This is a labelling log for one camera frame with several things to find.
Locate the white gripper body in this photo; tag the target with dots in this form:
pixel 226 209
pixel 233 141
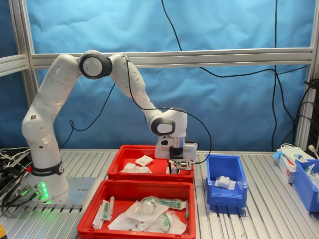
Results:
pixel 162 153

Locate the white gauze bandage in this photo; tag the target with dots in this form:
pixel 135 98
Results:
pixel 129 168
pixel 167 171
pixel 145 170
pixel 224 182

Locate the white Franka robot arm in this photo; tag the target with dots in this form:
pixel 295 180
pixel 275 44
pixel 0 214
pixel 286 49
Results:
pixel 49 99

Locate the red crate holding bandages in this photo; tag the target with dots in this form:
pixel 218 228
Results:
pixel 129 151

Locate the flat printed white packet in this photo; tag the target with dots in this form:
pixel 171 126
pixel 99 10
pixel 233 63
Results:
pixel 144 160

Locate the large packaged green syringe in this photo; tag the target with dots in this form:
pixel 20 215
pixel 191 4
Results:
pixel 172 203

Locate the small green capped needle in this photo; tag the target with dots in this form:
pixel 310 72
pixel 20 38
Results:
pixel 186 214

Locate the bagged clear oxygen mask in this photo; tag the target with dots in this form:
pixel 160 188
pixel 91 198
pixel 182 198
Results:
pixel 148 205
pixel 165 222

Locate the small open blue bin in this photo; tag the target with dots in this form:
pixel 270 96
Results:
pixel 225 164

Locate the white plastic syringe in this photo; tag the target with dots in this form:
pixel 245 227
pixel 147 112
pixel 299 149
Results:
pixel 112 203

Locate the blue paper backdrop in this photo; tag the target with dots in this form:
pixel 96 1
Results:
pixel 224 112

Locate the packaged syringe with green plunger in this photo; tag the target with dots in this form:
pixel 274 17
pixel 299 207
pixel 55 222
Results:
pixel 106 211

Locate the flat white sterile packet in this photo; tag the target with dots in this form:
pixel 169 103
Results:
pixel 97 217

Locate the red crate holding syringes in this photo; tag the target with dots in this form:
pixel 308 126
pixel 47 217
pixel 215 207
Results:
pixel 87 227

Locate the blue white cardboard carton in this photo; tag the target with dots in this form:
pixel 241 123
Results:
pixel 286 169

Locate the light blue face mask pile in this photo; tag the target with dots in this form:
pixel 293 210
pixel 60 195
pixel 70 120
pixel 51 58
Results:
pixel 289 149

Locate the blue bin with packaged supplies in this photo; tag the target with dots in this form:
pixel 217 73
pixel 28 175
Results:
pixel 302 190

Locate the red round knob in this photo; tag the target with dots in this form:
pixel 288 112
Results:
pixel 29 169

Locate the clear packaged supplies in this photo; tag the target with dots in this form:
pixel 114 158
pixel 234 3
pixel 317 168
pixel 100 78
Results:
pixel 312 174

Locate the white power plug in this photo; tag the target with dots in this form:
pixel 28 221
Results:
pixel 312 150

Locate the yellow object corner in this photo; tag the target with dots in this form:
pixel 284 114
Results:
pixel 2 232

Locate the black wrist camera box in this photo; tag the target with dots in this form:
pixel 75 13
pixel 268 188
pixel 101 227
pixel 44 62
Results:
pixel 183 164

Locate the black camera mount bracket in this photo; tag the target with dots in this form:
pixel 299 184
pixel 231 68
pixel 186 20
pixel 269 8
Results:
pixel 176 153

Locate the steel robot base plate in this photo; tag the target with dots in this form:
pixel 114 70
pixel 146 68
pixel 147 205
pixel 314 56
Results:
pixel 79 186

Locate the aluminium profile frame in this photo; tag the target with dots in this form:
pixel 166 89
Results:
pixel 224 56

